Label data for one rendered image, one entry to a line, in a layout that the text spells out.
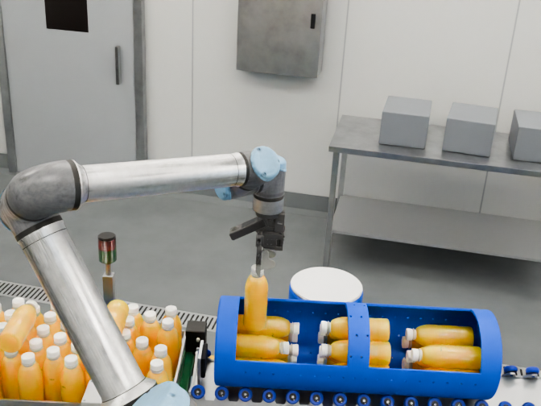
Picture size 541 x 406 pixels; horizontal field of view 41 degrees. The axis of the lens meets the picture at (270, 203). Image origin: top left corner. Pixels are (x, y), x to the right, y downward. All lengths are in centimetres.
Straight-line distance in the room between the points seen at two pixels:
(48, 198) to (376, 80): 403
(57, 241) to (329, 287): 133
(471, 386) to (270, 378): 61
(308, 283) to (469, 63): 295
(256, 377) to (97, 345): 69
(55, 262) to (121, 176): 25
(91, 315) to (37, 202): 29
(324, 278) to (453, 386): 76
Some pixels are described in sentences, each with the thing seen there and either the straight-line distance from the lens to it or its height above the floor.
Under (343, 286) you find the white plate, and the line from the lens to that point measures 282.
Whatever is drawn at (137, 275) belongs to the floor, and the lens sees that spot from 490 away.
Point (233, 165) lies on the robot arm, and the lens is 183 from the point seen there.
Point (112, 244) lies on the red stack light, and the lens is 264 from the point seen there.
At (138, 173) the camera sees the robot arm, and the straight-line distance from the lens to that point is 172.
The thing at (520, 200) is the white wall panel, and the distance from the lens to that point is 575.
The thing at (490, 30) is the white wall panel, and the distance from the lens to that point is 536.
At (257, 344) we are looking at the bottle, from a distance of 228.
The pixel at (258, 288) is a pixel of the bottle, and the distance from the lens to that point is 222.
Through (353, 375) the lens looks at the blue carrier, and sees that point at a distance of 228.
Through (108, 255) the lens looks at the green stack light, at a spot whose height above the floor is 119.
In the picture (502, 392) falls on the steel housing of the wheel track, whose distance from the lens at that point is 262.
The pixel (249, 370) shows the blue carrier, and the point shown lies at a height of 109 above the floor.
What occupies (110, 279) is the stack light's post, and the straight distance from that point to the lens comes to 272.
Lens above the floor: 247
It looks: 24 degrees down
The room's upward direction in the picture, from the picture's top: 3 degrees clockwise
